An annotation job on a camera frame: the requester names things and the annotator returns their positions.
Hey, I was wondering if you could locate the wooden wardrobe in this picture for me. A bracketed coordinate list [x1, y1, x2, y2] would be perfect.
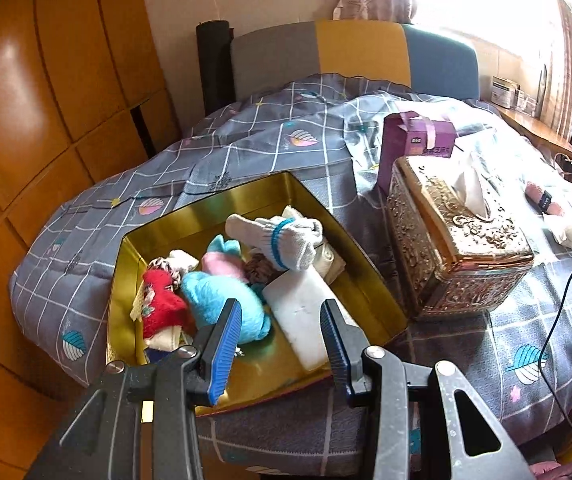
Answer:
[0, 0, 181, 480]

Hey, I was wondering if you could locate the black cable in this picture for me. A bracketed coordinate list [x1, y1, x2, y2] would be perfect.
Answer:
[538, 235, 572, 436]

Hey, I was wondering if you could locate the pink sock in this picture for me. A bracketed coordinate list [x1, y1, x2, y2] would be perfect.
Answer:
[201, 235, 251, 286]

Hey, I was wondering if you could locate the white plastic packet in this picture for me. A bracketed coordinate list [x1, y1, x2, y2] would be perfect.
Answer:
[540, 212, 572, 251]

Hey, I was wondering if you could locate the grey yellow blue headboard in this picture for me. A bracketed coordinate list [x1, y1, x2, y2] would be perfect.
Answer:
[230, 19, 481, 106]

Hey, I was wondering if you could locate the white tissue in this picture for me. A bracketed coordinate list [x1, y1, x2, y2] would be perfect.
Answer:
[448, 152, 491, 221]

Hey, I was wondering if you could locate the small pale box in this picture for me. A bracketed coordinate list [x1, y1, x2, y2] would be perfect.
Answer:
[516, 91, 539, 116]

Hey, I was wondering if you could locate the white knit work glove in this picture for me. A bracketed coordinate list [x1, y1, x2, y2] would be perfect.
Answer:
[225, 212, 324, 271]

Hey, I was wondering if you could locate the gold embossed tissue box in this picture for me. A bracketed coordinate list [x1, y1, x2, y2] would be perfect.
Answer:
[386, 155, 535, 321]

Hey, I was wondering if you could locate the brown satin scrunchie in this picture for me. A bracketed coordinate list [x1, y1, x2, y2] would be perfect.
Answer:
[243, 255, 279, 283]

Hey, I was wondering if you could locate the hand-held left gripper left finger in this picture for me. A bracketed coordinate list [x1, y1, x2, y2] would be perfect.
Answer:
[26, 299, 243, 480]

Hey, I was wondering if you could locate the white box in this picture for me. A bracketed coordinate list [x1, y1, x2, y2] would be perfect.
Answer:
[490, 76, 521, 108]

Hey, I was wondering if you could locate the wooden desk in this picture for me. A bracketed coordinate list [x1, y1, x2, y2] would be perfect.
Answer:
[490, 102, 572, 161]

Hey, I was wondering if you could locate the white foam pad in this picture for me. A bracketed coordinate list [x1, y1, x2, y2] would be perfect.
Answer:
[262, 266, 361, 372]

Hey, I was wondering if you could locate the black rolled mat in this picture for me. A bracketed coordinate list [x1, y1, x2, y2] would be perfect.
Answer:
[196, 20, 237, 117]

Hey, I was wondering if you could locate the purple cardboard box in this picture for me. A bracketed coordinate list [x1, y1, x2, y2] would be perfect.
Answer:
[377, 111, 459, 196]

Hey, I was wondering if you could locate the pink towel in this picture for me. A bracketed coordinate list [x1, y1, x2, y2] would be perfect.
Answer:
[524, 180, 566, 217]

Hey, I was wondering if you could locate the red patterned sock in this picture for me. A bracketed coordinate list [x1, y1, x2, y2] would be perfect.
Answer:
[131, 255, 199, 351]

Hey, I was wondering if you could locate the light blue fluffy sock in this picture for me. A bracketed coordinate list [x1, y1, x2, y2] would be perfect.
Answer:
[181, 270, 273, 345]

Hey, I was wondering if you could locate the grey checked quilt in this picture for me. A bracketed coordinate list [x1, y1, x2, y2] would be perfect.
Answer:
[8, 72, 572, 476]

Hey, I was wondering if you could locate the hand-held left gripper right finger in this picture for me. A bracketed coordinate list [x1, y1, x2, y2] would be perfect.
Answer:
[320, 299, 536, 480]

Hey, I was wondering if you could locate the gold metal tin box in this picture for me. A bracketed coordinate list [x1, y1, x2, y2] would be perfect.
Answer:
[106, 171, 409, 417]

